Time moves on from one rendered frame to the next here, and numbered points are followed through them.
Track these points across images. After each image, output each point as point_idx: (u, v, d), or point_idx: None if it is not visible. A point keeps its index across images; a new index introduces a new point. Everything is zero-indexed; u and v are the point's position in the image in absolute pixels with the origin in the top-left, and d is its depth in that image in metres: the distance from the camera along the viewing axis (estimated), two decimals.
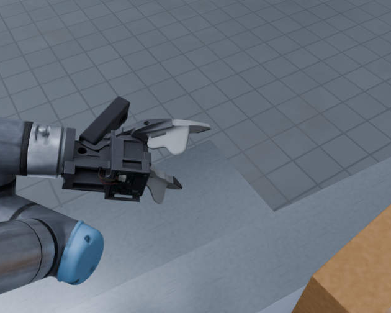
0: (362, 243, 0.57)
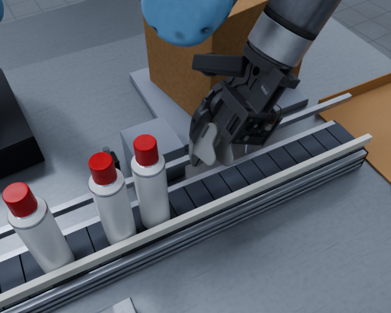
0: None
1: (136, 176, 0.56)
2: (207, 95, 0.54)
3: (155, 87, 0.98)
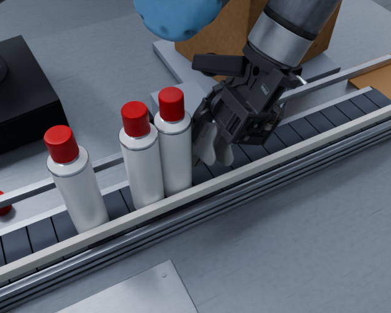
0: None
1: (160, 134, 0.52)
2: (207, 95, 0.54)
3: (180, 56, 0.94)
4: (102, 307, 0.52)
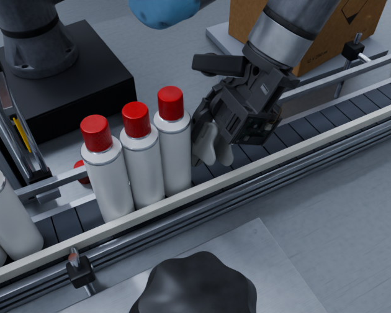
0: None
1: (158, 132, 0.52)
2: (207, 95, 0.54)
3: (234, 40, 0.99)
4: None
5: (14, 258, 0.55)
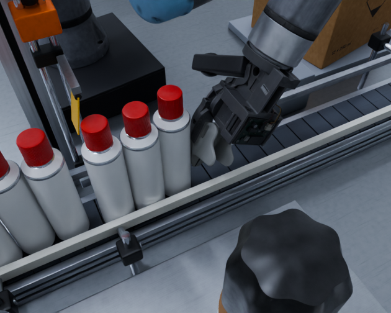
0: None
1: None
2: (207, 95, 0.54)
3: None
4: None
5: (63, 238, 0.57)
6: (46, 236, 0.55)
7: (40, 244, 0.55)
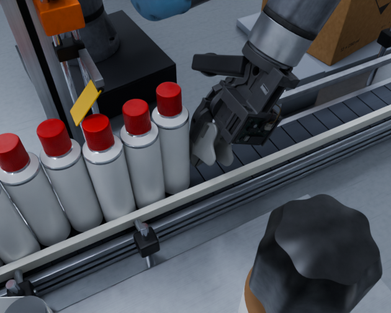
0: None
1: None
2: (207, 95, 0.54)
3: None
4: (259, 231, 0.59)
5: (77, 228, 0.58)
6: (64, 225, 0.56)
7: (59, 234, 0.56)
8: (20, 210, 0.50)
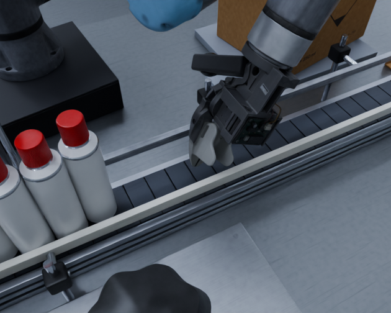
0: None
1: (60, 154, 0.49)
2: (206, 95, 0.54)
3: (223, 41, 0.98)
4: (183, 264, 0.56)
5: None
6: None
7: None
8: None
